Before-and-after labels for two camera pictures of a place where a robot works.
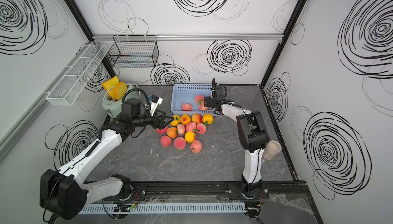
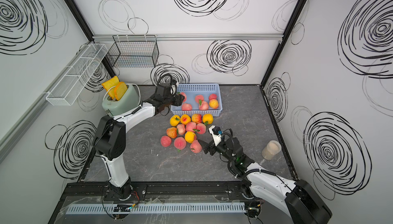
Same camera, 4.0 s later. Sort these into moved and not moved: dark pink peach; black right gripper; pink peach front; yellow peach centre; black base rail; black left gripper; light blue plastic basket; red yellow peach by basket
Moved: black right gripper; black left gripper
Not moved: dark pink peach; light blue plastic basket; black base rail; yellow peach centre; red yellow peach by basket; pink peach front
